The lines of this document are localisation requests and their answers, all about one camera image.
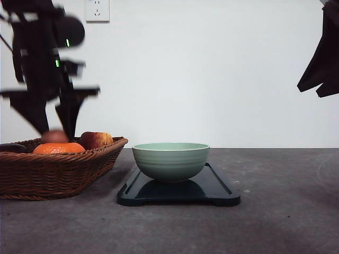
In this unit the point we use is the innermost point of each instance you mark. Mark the brown egg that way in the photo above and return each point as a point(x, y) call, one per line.
point(54, 137)

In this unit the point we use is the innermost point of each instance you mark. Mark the orange mandarin fruit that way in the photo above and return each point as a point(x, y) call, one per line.
point(51, 148)

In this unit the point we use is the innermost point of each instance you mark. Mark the dark purple fruit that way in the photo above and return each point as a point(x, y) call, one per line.
point(12, 147)

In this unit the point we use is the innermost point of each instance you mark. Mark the light green ceramic bowl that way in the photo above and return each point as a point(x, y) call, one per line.
point(170, 162)

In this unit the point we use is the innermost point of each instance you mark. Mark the brown wicker basket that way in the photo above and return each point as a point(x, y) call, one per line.
point(45, 176)

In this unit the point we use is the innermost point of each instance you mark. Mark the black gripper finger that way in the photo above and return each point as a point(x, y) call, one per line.
point(330, 87)
point(68, 108)
point(316, 72)
point(34, 110)

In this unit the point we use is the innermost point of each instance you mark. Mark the dark green rectangular tray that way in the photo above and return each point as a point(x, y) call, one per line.
point(207, 188)

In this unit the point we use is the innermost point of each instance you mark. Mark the white wall socket left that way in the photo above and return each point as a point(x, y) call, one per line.
point(97, 11)

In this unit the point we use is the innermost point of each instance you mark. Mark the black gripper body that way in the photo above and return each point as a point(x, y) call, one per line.
point(36, 45)

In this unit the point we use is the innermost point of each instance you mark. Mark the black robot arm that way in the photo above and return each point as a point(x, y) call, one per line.
point(24, 10)

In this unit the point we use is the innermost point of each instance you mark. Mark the red yellow apple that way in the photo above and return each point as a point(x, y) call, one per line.
point(90, 139)

